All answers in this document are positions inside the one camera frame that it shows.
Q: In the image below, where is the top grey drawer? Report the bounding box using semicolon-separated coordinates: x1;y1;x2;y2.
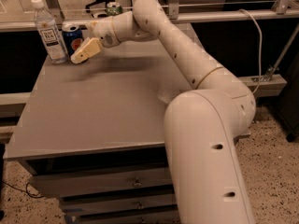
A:
30;165;172;198

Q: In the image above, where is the bottom grey drawer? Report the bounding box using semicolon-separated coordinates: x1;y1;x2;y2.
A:
64;210;179;224

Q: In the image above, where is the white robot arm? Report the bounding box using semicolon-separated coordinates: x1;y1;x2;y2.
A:
71;0;256;224

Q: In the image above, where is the metal railing frame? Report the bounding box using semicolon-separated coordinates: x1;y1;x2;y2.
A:
0;0;299;32

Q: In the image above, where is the clear plastic water bottle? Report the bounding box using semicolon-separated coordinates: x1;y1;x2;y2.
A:
31;0;68;63

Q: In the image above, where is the black floor cable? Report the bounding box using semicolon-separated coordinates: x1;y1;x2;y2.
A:
1;181;45;200

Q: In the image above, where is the green soda can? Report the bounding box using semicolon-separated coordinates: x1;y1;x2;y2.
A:
107;2;122;16

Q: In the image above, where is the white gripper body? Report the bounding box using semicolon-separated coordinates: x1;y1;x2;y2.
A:
86;17;121;48

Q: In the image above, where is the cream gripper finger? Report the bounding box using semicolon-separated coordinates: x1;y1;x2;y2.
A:
70;37;103;64

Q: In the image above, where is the middle grey drawer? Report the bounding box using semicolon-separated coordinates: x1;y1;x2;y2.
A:
60;193;177;216

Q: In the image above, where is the grey drawer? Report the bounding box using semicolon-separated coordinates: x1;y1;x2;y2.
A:
30;165;172;198
64;210;179;224
60;193;177;216

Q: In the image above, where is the blue pepsi can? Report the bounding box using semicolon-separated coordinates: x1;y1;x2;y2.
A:
62;24;83;56

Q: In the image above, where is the white cable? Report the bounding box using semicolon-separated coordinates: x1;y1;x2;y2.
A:
238;8;263;95

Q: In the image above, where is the grey drawer cabinet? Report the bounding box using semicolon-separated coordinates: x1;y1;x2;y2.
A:
4;23;251;224

